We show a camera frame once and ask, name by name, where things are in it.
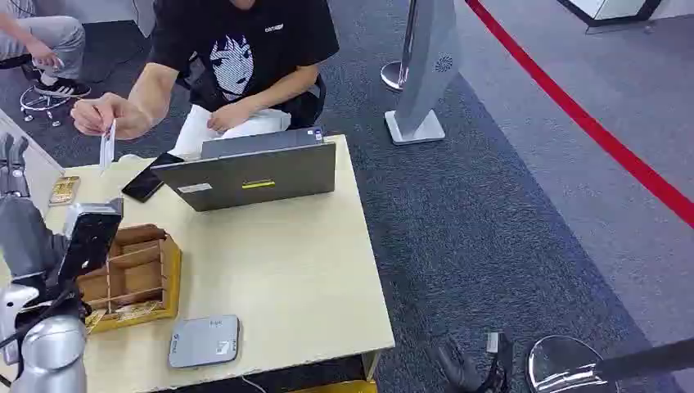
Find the black smartphone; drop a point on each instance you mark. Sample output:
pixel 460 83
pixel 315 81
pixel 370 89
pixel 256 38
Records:
pixel 147 178

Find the person's left hand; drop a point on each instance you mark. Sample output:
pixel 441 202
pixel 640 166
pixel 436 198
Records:
pixel 228 115

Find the gold printed card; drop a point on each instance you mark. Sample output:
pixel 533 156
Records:
pixel 64 190

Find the flat grey device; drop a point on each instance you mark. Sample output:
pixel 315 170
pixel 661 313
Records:
pixel 204 341

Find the gold card in box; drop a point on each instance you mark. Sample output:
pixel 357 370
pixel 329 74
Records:
pixel 135 311

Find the white cloth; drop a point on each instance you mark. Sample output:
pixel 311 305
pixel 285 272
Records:
pixel 195 130

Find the wooden card box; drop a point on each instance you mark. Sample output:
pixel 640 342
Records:
pixel 135 276

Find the person in black shirt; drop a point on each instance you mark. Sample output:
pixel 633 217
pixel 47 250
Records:
pixel 244 38

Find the grey kiosk stand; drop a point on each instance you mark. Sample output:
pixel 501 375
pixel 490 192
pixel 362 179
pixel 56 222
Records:
pixel 428 65

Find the white black-based cabinet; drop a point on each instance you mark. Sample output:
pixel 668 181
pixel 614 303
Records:
pixel 612 10

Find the white card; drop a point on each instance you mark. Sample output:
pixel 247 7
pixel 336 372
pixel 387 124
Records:
pixel 108 146

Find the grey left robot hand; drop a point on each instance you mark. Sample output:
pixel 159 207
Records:
pixel 24 238

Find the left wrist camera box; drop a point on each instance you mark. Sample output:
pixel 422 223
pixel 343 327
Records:
pixel 89 238

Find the person's hand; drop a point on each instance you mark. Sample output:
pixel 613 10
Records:
pixel 116 116
pixel 228 115

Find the chrome stanchion post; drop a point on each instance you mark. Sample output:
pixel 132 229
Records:
pixel 401 59

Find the chrome chair base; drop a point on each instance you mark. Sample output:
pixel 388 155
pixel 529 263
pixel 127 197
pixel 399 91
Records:
pixel 40 103

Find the person's right hand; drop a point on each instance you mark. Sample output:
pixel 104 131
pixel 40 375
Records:
pixel 116 116

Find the red barrier belt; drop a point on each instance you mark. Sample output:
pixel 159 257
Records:
pixel 591 127

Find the grey laptop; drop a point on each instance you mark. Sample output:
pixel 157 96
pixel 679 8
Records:
pixel 255 173

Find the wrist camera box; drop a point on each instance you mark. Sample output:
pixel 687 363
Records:
pixel 501 358
pixel 89 238

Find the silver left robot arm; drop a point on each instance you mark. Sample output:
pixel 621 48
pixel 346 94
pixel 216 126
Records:
pixel 51 347

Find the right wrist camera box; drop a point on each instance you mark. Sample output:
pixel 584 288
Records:
pixel 501 358

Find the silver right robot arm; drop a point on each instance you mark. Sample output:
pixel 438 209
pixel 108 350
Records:
pixel 564 366

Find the person in grey trousers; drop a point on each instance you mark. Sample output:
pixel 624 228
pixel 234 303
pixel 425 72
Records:
pixel 49 38

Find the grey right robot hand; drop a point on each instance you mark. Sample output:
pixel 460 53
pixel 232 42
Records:
pixel 461 371

